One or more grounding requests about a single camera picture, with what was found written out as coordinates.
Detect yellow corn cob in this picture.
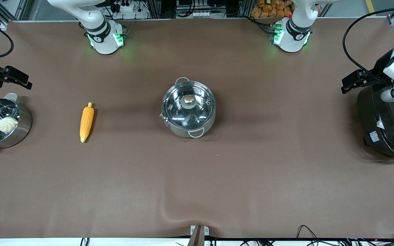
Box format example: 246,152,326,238
80,102,95,144

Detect glass pot lid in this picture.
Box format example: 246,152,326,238
161,81,216,132

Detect steel steamer pot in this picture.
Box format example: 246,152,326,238
0,93,32,154

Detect white steamed bun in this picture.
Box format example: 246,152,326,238
0,117,19,134

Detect black rice cooker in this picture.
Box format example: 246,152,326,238
357,82,394,162

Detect orange packaged buns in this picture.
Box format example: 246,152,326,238
251,0,294,18

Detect white power strip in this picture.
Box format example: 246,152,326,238
110,0,136,13

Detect brown table cover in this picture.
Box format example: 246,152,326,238
0,18,394,239

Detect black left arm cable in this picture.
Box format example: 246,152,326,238
342,5,394,84

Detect black cable bundle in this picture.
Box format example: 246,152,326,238
238,224,394,246

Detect grey pot with handles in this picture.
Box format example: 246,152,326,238
159,77,216,139

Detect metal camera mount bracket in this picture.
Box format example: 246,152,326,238
187,224,210,246

